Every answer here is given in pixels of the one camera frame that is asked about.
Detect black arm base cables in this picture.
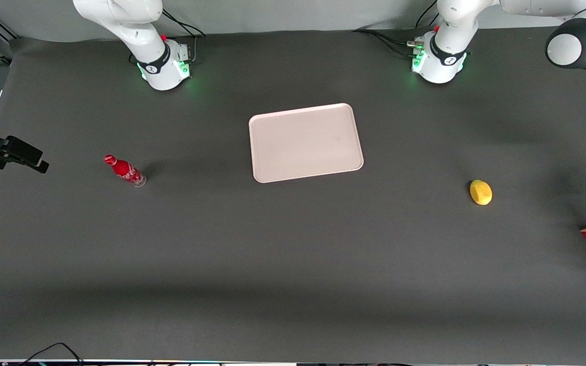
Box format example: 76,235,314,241
129,8,207,65
353,0,442,58

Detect red cola bottle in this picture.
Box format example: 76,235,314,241
103,154,148,188

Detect black cable at table edge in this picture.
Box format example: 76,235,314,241
17,342,86,366

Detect black left arm base cables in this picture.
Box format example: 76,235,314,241
353,0,442,58

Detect yellow lemon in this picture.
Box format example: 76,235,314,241
469,179,493,206

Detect dark grey table mat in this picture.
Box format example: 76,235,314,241
0,18,586,364

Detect pale pink rectangular tray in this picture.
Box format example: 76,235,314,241
248,103,365,184

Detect black right arm base cables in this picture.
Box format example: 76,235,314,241
129,8,207,65

